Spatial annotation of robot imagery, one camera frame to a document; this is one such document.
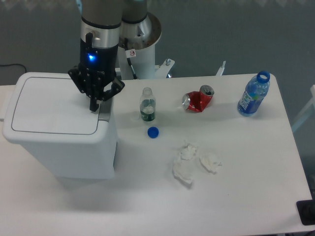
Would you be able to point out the white frame at right edge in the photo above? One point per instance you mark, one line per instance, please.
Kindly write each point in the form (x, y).
(305, 112)

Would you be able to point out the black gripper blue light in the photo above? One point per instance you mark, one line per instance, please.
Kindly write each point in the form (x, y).
(95, 69)

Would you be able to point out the crumpled white tissue lower left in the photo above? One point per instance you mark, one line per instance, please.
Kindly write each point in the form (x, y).
(181, 172)

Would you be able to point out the crumpled white tissue right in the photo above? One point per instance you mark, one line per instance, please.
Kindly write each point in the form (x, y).
(210, 162)

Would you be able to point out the blue plastic water bottle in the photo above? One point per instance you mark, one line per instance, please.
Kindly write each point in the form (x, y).
(254, 93)

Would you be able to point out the crumpled white tissue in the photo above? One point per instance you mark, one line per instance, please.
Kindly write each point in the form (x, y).
(210, 162)
(188, 151)
(181, 172)

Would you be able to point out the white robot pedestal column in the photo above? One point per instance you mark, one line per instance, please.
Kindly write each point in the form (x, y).
(137, 47)

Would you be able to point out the white trash can lid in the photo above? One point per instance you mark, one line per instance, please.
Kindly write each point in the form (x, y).
(52, 105)

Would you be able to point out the crushed red soda can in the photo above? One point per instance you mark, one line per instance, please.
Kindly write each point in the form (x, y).
(197, 101)

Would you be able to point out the blue bottle cap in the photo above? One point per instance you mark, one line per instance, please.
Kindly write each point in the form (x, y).
(153, 132)

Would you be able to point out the crumpled white tissue upper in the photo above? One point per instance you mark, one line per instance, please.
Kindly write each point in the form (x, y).
(188, 151)

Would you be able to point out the black device at table corner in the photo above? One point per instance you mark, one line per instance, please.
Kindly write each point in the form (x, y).
(306, 210)

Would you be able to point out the clear green-label plastic bottle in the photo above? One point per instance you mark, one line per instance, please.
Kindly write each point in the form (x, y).
(147, 105)

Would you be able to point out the white table support frame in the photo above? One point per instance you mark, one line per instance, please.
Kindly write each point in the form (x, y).
(163, 71)

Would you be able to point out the white plastic trash can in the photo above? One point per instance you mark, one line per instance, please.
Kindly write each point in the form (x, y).
(68, 155)

